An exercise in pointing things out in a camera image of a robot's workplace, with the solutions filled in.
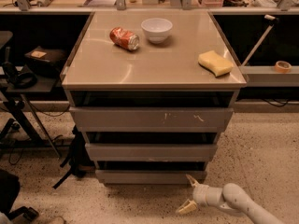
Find black bag with label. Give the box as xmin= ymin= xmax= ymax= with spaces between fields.
xmin=24 ymin=46 xmax=67 ymax=78

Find grey drawer cabinet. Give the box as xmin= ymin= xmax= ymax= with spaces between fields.
xmin=63 ymin=9 xmax=246 ymax=171

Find red soda can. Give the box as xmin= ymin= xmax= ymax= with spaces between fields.
xmin=109 ymin=27 xmax=139 ymax=51

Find grey middle drawer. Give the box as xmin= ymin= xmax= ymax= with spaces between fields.
xmin=85 ymin=144 xmax=217 ymax=161

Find black headphones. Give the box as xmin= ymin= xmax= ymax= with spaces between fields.
xmin=2 ymin=62 xmax=37 ymax=89

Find grey top drawer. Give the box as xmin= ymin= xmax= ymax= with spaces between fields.
xmin=70 ymin=107 xmax=233 ymax=133

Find roll of tan tape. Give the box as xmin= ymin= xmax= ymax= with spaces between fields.
xmin=274 ymin=61 xmax=292 ymax=74

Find grey drawer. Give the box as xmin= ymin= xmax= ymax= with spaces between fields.
xmin=85 ymin=144 xmax=217 ymax=161
xmin=70 ymin=107 xmax=233 ymax=133
xmin=95 ymin=170 xmax=206 ymax=185

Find white bowl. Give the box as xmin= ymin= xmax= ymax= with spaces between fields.
xmin=141 ymin=18 xmax=173 ymax=44

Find white stick with black tip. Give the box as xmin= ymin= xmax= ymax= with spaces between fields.
xmin=241 ymin=14 xmax=279 ymax=66

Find grey bottom drawer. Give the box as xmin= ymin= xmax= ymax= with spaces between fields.
xmin=95 ymin=170 xmax=206 ymax=185

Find black side table stand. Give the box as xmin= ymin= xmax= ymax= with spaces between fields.
xmin=0 ymin=30 xmax=64 ymax=159

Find yellow sponge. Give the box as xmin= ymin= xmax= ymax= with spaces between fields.
xmin=198 ymin=50 xmax=234 ymax=77

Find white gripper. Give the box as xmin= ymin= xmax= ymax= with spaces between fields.
xmin=176 ymin=175 xmax=224 ymax=215

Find black chair base caster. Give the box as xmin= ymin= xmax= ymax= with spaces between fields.
xmin=0 ymin=169 xmax=39 ymax=224

